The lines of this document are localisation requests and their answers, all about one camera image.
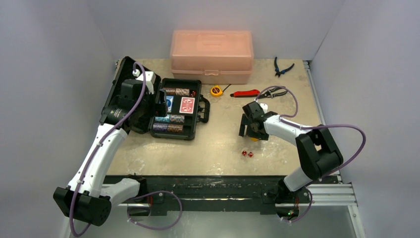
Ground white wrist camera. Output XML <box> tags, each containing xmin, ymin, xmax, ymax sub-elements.
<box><xmin>132</xmin><ymin>69</ymin><xmax>156</xmax><ymax>94</ymax></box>
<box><xmin>259</xmin><ymin>103</ymin><xmax>268</xmax><ymax>112</ymax></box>

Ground yellow tape measure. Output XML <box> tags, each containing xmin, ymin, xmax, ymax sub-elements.
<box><xmin>210</xmin><ymin>84</ymin><xmax>231</xmax><ymax>97</ymax></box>

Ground light blue chip stack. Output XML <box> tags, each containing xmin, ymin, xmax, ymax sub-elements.
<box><xmin>155</xmin><ymin>115</ymin><xmax>170</xmax><ymax>122</ymax></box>

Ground pink plastic toolbox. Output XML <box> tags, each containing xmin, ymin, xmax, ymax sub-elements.
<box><xmin>170</xmin><ymin>30</ymin><xmax>254</xmax><ymax>84</ymax></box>

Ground blue playing card deck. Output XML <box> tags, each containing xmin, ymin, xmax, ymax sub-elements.
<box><xmin>166</xmin><ymin>96</ymin><xmax>174</xmax><ymax>113</ymax></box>

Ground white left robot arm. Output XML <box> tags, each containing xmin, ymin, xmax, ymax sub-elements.
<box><xmin>53</xmin><ymin>74</ymin><xmax>166</xmax><ymax>230</ymax></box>

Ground purple chip stack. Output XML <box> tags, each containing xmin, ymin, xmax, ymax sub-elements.
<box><xmin>152</xmin><ymin>123</ymin><xmax>169</xmax><ymax>131</ymax></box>

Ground blue tan chip stack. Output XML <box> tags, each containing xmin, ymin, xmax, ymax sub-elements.
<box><xmin>169</xmin><ymin>115</ymin><xmax>185</xmax><ymax>123</ymax></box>

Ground blue handled pliers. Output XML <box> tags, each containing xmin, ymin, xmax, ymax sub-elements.
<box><xmin>274</xmin><ymin>57</ymin><xmax>295</xmax><ymax>78</ymax></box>

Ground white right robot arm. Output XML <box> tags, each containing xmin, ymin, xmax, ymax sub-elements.
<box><xmin>239</xmin><ymin>102</ymin><xmax>344</xmax><ymax>202</ymax></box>

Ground black poker set case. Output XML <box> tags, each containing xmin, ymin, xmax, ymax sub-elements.
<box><xmin>100</xmin><ymin>56</ymin><xmax>210</xmax><ymax>141</ymax></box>

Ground brown black chip stack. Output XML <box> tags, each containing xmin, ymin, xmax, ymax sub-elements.
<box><xmin>167</xmin><ymin>124</ymin><xmax>183</xmax><ymax>133</ymax></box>

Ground brown chip stack in case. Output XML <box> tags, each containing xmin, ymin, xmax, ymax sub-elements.
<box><xmin>163</xmin><ymin>88</ymin><xmax>190</xmax><ymax>96</ymax></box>

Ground red playing card deck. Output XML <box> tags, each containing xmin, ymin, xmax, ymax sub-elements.
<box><xmin>179</xmin><ymin>97</ymin><xmax>195</xmax><ymax>114</ymax></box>

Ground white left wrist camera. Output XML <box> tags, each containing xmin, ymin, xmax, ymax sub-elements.
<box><xmin>132</xmin><ymin>69</ymin><xmax>156</xmax><ymax>94</ymax></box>

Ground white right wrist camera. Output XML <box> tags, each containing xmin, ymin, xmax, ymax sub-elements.
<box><xmin>259</xmin><ymin>103</ymin><xmax>268</xmax><ymax>112</ymax></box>

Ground black table front rail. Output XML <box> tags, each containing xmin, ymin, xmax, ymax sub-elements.
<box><xmin>105</xmin><ymin>175</ymin><xmax>339</xmax><ymax>218</ymax></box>

